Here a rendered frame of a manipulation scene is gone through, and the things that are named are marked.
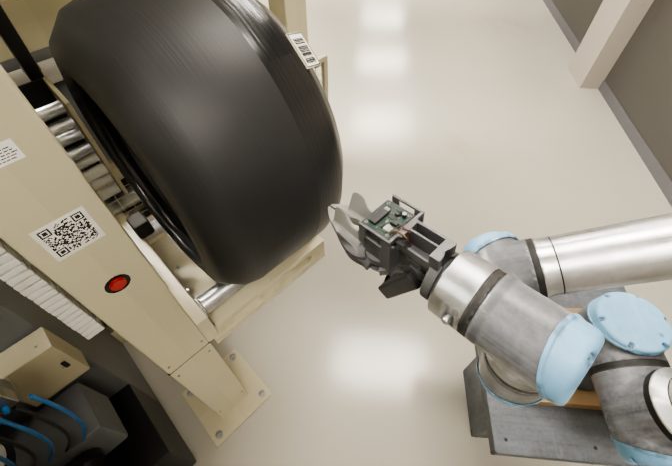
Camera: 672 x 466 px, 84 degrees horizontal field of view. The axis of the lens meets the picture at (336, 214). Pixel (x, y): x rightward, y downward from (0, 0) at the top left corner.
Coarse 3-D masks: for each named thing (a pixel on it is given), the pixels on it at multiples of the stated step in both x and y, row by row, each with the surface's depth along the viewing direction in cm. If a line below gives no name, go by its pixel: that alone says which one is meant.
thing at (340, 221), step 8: (328, 208) 58; (336, 208) 53; (336, 216) 55; (344, 216) 53; (336, 224) 56; (344, 224) 54; (352, 224) 53; (336, 232) 56; (344, 232) 55; (352, 232) 53; (352, 240) 54
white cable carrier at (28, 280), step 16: (0, 240) 53; (0, 256) 53; (16, 256) 55; (0, 272) 54; (16, 272) 56; (32, 272) 57; (16, 288) 57; (32, 288) 59; (48, 288) 61; (48, 304) 63; (64, 304) 65; (80, 304) 71; (64, 320) 67; (80, 320) 70; (96, 320) 74
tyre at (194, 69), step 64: (128, 0) 51; (192, 0) 53; (256, 0) 58; (64, 64) 56; (128, 64) 47; (192, 64) 49; (256, 64) 53; (128, 128) 49; (192, 128) 48; (256, 128) 52; (320, 128) 59; (192, 192) 51; (256, 192) 54; (320, 192) 63; (192, 256) 81; (256, 256) 61
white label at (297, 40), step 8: (296, 32) 58; (296, 40) 58; (304, 40) 59; (296, 48) 57; (304, 48) 58; (304, 56) 58; (312, 56) 59; (304, 64) 57; (312, 64) 58; (320, 64) 60
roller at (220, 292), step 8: (216, 288) 84; (224, 288) 84; (232, 288) 85; (240, 288) 87; (200, 296) 83; (208, 296) 83; (216, 296) 83; (224, 296) 84; (200, 304) 82; (208, 304) 82; (216, 304) 84; (208, 312) 83
